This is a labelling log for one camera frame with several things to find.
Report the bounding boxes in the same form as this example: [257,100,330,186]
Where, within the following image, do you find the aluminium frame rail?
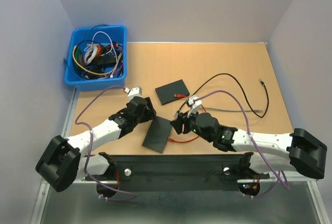
[43,159,319,183]

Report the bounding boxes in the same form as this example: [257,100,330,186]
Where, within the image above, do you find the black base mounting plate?
[93,154,268,192]

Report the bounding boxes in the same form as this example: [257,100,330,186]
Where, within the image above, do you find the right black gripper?
[169,106,213,143]

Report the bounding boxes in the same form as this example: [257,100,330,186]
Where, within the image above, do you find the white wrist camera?
[124,86,142,101]
[187,95,202,117]

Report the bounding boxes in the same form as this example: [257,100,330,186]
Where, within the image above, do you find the yellow cable in bin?
[72,46,125,79]

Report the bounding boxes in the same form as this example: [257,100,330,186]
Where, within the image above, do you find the purple camera cable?
[74,86,137,202]
[193,89,291,199]

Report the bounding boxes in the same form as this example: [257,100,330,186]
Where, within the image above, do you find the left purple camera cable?
[74,86,137,202]

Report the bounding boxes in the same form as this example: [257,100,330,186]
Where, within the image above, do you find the black network switch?
[142,116,172,153]
[155,79,189,106]

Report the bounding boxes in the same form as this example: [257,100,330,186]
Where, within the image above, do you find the black adapter in bin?
[92,54,117,67]

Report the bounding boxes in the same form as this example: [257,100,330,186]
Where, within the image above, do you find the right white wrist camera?
[187,95,202,117]

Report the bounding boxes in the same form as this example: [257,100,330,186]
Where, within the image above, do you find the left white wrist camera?
[124,86,142,101]

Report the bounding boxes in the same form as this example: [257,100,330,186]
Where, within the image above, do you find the grey ethernet cable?
[204,106,263,113]

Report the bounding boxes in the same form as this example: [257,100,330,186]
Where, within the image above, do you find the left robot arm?
[35,96,156,192]

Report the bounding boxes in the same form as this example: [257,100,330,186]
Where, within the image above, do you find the black ethernet cable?
[176,73,270,118]

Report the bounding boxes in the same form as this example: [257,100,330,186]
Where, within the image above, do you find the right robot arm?
[170,113,327,179]

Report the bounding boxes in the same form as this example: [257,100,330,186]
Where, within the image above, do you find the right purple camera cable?
[193,89,291,199]

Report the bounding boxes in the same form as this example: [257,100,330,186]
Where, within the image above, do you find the white coiled cable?
[83,31,115,65]

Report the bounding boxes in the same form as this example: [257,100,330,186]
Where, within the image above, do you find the blue plastic bin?
[64,25,128,91]

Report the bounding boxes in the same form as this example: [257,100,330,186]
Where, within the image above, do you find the red ethernet cable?
[168,93,208,144]

